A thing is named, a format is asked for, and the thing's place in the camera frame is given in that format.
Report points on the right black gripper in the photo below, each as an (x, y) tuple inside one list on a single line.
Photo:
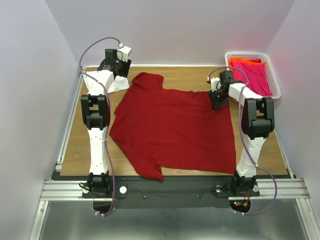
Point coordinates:
[(216, 103)]

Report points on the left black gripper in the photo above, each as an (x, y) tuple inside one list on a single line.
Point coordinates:
[(126, 65)]

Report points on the dark red t shirt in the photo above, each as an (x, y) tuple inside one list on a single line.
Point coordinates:
[(157, 127)]

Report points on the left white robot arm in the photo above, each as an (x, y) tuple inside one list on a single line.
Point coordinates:
[(96, 116)]

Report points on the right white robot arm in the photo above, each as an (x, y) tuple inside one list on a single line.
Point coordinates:
[(256, 121)]

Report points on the folded white t shirt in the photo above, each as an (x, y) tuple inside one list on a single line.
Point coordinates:
[(106, 77)]

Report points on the pink t shirt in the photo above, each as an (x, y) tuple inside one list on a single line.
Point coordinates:
[(260, 85)]

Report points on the orange t shirt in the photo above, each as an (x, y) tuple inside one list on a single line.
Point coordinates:
[(253, 68)]

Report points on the white plastic basket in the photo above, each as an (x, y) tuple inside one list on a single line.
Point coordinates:
[(271, 77)]

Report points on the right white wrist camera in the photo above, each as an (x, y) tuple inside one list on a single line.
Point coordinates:
[(214, 82)]

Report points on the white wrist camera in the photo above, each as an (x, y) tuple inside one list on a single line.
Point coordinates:
[(214, 82), (123, 52)]

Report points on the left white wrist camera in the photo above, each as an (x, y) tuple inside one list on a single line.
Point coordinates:
[(123, 52)]

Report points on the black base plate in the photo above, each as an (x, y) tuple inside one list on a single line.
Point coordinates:
[(134, 192)]

